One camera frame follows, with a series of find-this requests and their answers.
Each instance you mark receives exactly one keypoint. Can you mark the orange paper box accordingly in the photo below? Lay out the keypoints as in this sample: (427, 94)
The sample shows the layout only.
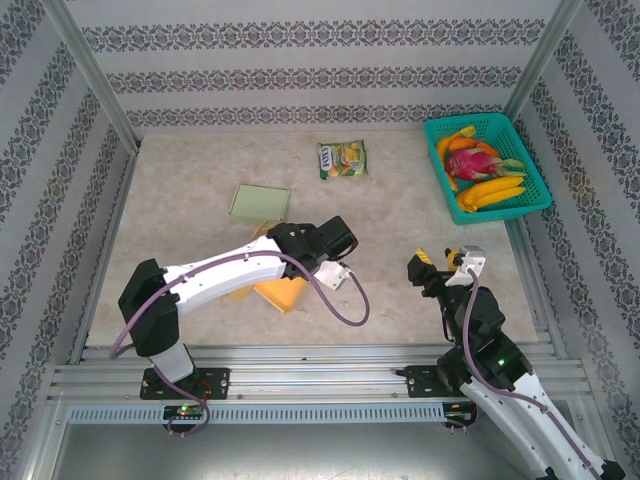
(282, 295)

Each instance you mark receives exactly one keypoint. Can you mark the green paper box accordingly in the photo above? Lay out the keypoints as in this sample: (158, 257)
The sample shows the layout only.
(257, 202)

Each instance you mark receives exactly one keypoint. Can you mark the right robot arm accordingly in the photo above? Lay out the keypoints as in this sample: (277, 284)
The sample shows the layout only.
(525, 425)

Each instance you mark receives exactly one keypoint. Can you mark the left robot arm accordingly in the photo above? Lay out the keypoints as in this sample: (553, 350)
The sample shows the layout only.
(225, 275)

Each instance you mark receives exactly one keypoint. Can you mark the yellow banana bunch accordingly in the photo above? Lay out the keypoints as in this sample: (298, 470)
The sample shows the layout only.
(492, 192)

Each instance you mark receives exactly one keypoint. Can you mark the green candy bag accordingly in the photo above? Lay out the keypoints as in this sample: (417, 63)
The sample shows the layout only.
(344, 160)

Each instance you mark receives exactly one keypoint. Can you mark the pink dragon fruit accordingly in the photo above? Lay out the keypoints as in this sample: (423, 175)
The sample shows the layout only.
(467, 162)

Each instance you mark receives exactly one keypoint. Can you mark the orange yellow mango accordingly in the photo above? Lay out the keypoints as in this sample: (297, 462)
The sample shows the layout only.
(444, 155)

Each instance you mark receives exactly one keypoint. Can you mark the orange fruit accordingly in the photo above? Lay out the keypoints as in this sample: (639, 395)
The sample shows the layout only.
(489, 149)

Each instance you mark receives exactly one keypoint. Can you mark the small yellow fruit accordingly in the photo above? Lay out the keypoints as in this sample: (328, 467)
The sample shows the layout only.
(462, 133)

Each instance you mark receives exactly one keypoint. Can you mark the teal plastic basket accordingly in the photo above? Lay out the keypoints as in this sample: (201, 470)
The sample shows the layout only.
(525, 145)

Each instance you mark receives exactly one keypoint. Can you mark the grey metal panel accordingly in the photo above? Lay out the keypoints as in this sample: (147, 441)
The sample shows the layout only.
(320, 455)

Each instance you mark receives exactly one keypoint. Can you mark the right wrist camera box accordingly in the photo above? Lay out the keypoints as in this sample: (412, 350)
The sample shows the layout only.
(467, 260)

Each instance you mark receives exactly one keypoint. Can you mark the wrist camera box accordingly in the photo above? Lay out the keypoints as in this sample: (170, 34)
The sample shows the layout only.
(467, 260)
(334, 275)

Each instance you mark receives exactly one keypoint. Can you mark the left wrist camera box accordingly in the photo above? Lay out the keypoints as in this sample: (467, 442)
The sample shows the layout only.
(334, 275)

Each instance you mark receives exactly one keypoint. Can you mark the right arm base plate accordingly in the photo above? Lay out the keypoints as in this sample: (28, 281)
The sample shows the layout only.
(420, 382)

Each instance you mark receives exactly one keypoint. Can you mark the aluminium mounting rail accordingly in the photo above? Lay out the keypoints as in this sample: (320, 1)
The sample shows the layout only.
(320, 370)

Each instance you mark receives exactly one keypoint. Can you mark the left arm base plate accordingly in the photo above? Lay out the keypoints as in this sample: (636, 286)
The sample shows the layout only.
(215, 382)

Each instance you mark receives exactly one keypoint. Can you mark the aluminium frame post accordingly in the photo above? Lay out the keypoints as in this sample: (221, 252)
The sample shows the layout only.
(542, 55)
(85, 65)

